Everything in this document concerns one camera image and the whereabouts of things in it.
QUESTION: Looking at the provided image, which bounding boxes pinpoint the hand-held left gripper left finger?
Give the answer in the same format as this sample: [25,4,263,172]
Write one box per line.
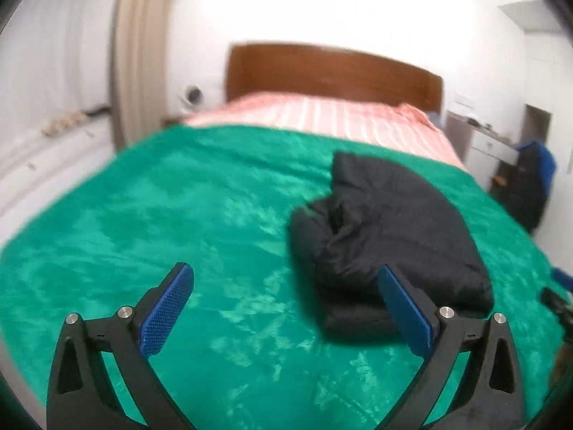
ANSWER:
[47,262,195,430]

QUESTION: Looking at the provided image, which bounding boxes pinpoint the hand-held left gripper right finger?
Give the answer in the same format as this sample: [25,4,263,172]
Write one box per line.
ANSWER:
[378,264,526,430]

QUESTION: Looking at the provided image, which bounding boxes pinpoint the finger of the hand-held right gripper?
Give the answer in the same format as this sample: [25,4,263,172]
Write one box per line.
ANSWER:
[541,268,573,323]

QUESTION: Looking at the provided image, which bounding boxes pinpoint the black puffer jacket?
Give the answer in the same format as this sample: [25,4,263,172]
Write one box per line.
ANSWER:
[289,151,495,341]

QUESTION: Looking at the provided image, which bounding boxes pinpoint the green floral bedspread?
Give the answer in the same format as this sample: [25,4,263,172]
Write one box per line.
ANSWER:
[0,125,567,430]

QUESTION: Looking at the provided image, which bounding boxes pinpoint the blue and black chair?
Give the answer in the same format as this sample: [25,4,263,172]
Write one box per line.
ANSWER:
[490,143,551,234]

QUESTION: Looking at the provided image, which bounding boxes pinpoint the blue hooded garment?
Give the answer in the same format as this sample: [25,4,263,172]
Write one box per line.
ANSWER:
[515,141,558,198]

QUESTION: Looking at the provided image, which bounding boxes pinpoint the white bedside cabinet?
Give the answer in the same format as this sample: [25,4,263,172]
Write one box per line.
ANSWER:
[445,110,522,189]

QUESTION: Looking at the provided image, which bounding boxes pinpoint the small white fan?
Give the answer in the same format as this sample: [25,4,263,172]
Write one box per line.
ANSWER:
[181,84,203,110]

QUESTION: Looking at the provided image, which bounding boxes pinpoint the pink striped bed sheet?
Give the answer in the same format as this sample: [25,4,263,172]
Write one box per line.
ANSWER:
[183,92,468,171]

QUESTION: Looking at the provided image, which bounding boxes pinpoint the wooden headboard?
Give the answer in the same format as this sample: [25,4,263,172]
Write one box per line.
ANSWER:
[226,42,444,115]

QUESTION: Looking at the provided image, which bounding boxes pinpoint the beige curtain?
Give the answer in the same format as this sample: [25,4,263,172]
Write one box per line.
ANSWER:
[110,0,180,151]

